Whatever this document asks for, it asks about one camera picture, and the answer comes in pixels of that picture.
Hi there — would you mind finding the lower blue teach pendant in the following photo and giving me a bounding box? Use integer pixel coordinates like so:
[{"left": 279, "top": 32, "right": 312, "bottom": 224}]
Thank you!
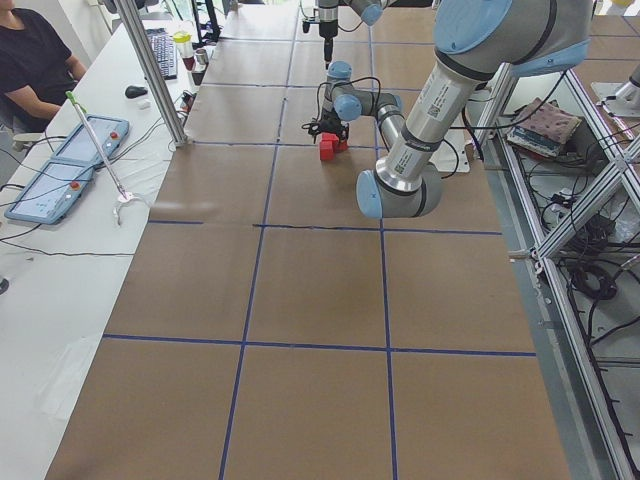
[{"left": 5, "top": 160, "right": 95, "bottom": 225}]

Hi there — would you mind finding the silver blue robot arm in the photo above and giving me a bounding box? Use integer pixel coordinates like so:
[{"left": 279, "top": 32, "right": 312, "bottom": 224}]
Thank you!
[
  {"left": 306, "top": 1, "right": 592, "bottom": 219},
  {"left": 303, "top": 0, "right": 394, "bottom": 68}
]

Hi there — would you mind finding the blue teach pendant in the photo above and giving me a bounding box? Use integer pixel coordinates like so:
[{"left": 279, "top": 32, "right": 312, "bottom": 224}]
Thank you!
[
  {"left": 5, "top": 160, "right": 95, "bottom": 225},
  {"left": 52, "top": 114, "right": 130, "bottom": 170}
]

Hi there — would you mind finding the upper blue teach pendant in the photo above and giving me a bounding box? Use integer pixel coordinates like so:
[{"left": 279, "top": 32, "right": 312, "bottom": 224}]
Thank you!
[{"left": 52, "top": 114, "right": 130, "bottom": 170}]

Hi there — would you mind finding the metal cup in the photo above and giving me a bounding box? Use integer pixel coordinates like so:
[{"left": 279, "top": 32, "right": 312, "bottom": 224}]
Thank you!
[{"left": 194, "top": 48, "right": 209, "bottom": 67}]

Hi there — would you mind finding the yellow lid cup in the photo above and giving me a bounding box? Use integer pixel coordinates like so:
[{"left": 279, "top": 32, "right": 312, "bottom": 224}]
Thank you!
[{"left": 172, "top": 30, "right": 194, "bottom": 60}]

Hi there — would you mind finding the stack of books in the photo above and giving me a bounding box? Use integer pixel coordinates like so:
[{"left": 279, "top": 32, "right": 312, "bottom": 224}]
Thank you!
[{"left": 506, "top": 97, "right": 582, "bottom": 158}]

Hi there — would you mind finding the red block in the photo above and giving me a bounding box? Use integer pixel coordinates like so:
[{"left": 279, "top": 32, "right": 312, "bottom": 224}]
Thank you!
[
  {"left": 319, "top": 140, "right": 334, "bottom": 162},
  {"left": 332, "top": 137, "right": 348, "bottom": 153},
  {"left": 321, "top": 132, "right": 339, "bottom": 148}
]

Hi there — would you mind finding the person in black shirt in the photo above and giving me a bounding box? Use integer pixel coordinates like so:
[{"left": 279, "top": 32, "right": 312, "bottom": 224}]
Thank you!
[{"left": 1, "top": 1, "right": 87, "bottom": 133}]

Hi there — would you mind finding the aluminium frame post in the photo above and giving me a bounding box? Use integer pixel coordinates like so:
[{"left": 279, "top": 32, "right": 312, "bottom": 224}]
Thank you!
[{"left": 114, "top": 0, "right": 188, "bottom": 147}]

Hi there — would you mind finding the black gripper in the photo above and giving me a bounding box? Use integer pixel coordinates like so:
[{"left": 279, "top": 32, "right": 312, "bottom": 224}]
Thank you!
[
  {"left": 308, "top": 113, "right": 349, "bottom": 140},
  {"left": 319, "top": 20, "right": 338, "bottom": 69}
]

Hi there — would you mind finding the black computer mouse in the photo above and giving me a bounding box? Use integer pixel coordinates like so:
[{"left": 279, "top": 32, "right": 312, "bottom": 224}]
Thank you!
[{"left": 124, "top": 85, "right": 148, "bottom": 99}]

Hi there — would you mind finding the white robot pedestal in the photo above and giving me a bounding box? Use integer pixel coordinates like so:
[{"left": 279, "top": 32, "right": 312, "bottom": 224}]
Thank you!
[{"left": 430, "top": 129, "right": 470, "bottom": 175}]

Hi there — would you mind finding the black keyboard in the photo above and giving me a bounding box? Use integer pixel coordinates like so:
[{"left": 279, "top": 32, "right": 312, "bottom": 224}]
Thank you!
[{"left": 145, "top": 28, "right": 178, "bottom": 80}]

